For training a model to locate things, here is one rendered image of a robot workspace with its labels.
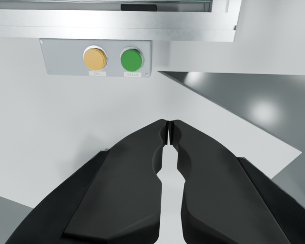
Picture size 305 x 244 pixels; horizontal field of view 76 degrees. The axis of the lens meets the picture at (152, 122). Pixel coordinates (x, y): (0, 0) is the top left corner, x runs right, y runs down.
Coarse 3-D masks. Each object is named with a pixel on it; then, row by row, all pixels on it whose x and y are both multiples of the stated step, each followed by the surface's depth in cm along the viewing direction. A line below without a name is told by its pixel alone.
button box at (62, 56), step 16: (48, 48) 37; (64, 48) 37; (80, 48) 37; (112, 48) 36; (128, 48) 36; (144, 48) 36; (48, 64) 39; (64, 64) 38; (80, 64) 38; (112, 64) 38; (144, 64) 37
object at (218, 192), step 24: (192, 144) 9; (216, 144) 9; (192, 168) 8; (216, 168) 8; (240, 168) 8; (192, 192) 7; (216, 192) 7; (240, 192) 7; (192, 216) 6; (216, 216) 6; (240, 216) 6; (264, 216) 6; (192, 240) 6; (216, 240) 6; (240, 240) 5; (264, 240) 5; (288, 240) 5
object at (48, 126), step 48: (0, 96) 54; (48, 96) 53; (96, 96) 52; (144, 96) 51; (192, 96) 51; (0, 144) 62; (48, 144) 61; (96, 144) 60; (240, 144) 57; (288, 144) 56; (0, 192) 73; (48, 192) 71
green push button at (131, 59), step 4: (124, 52) 36; (128, 52) 35; (132, 52) 35; (136, 52) 35; (124, 56) 36; (128, 56) 36; (132, 56) 36; (136, 56) 36; (140, 56) 36; (124, 60) 36; (128, 60) 36; (132, 60) 36; (136, 60) 36; (140, 60) 36; (124, 64) 36; (128, 64) 36; (132, 64) 36; (136, 64) 36; (140, 64) 36; (124, 68) 37; (128, 68) 37; (132, 68) 37; (136, 68) 37
